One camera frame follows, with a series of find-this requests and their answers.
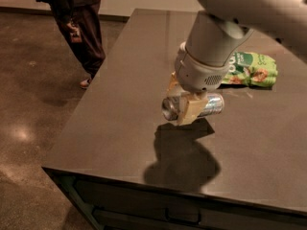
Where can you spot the person in dark clothes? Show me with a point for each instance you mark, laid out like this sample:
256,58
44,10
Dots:
78,22

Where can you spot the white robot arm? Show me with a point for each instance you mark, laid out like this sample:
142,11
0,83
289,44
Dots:
219,29

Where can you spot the dark cabinet drawer front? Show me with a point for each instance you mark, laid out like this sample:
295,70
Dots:
111,205

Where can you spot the silver redbull can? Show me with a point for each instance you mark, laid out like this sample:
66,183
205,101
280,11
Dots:
211,104

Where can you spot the green chip bag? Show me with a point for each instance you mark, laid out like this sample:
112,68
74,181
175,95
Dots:
251,69

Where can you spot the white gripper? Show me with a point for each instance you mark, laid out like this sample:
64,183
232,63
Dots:
199,74

